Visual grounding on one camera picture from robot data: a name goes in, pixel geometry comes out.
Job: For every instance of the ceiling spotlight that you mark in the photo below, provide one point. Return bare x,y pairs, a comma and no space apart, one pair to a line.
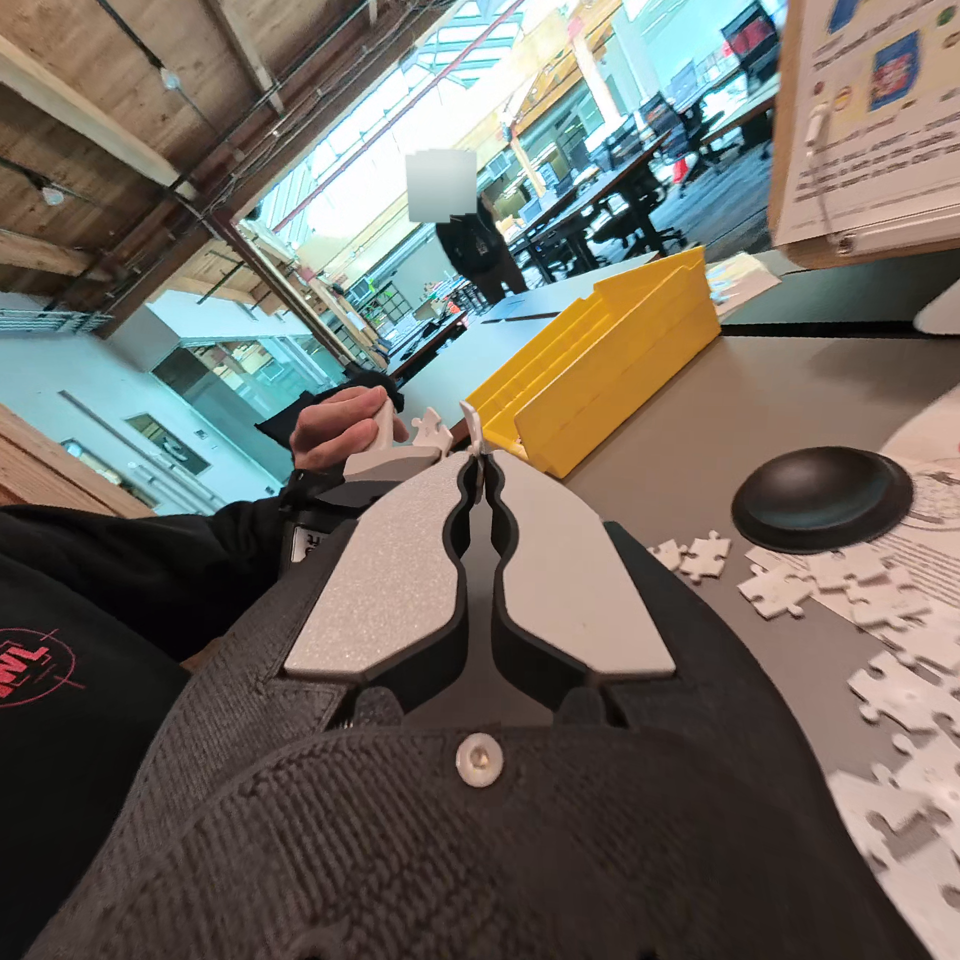
52,196
171,79

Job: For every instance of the white curved puzzle piece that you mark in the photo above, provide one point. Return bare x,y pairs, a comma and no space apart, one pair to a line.
472,427
431,429

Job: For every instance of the person's left hand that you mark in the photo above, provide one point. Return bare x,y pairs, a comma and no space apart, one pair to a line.
334,431

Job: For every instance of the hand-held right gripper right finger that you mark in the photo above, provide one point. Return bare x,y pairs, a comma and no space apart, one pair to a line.
577,592

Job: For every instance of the white board stand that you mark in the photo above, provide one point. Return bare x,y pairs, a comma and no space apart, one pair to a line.
941,311

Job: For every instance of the clear plastic bag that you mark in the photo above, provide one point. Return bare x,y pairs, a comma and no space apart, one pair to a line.
742,281

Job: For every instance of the white instruction board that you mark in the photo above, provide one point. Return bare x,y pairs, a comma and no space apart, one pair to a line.
862,150

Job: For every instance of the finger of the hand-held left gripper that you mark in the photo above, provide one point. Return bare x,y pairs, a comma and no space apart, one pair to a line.
397,459

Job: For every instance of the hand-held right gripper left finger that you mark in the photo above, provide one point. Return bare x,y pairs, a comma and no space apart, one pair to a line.
375,585

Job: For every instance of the spread of white puzzle pieces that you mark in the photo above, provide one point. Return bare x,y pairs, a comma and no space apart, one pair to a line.
776,589

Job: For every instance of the black round puzzle stand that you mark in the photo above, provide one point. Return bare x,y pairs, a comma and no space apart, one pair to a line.
821,495

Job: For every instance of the yellow plastic bin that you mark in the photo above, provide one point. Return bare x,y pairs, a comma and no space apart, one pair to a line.
600,360

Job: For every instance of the white instruction leaflet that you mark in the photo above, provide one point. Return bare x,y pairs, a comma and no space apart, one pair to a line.
941,525

